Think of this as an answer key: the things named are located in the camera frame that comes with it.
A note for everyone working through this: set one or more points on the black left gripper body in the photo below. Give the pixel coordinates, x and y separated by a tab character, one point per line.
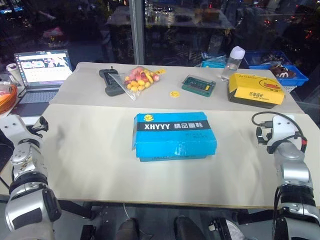
32	129

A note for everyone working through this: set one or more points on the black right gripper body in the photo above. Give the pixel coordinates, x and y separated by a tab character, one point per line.
268	137

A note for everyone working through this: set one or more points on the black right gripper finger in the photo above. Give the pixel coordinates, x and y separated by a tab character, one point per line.
259	131
261	142

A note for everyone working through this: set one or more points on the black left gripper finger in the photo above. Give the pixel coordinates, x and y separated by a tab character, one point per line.
44	128
43	120

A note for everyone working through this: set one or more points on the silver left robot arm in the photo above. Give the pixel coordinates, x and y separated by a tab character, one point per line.
27	160

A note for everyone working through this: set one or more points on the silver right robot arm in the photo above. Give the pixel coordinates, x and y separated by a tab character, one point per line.
292	165

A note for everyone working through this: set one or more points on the yellow and black duck box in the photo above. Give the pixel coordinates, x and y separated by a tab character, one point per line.
255	91

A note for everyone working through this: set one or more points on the open grey laptop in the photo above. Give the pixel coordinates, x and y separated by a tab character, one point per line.
42	72

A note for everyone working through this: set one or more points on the white paper cup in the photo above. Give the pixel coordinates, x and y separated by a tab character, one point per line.
13	73

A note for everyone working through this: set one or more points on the blue plastic bin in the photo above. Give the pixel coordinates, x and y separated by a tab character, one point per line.
298	80
252	57

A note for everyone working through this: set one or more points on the brown item in bin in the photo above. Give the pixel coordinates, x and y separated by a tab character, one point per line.
283	71

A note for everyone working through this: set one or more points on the clear water bottle white cap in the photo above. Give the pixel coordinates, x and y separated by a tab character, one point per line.
231	67

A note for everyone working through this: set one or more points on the green screwdriver bit case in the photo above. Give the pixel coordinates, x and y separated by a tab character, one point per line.
198	85

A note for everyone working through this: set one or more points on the black handheld controller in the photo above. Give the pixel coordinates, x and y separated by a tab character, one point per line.
111	83

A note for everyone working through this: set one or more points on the blue plastic package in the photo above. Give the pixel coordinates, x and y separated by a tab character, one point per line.
215	62

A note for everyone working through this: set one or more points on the blue shoe box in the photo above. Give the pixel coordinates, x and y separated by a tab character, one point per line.
172	135

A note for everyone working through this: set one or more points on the round yellow token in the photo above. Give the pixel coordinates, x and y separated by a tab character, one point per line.
174	94

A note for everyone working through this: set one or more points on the white paper table cover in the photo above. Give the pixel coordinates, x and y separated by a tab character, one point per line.
160	103

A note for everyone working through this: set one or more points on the clear bag of toy fruit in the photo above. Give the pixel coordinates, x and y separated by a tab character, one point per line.
140	80

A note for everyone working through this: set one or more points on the small yellow tag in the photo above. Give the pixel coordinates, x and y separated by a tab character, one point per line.
161	72

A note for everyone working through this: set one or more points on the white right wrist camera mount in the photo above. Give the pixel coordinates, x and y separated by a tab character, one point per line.
282	127

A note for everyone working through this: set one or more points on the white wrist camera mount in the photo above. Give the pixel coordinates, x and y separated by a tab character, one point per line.
11	127
282	127

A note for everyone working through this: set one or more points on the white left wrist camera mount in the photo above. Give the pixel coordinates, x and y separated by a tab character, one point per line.
11	127

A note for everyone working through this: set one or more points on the grey window frame post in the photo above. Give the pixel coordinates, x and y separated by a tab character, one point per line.
138	30

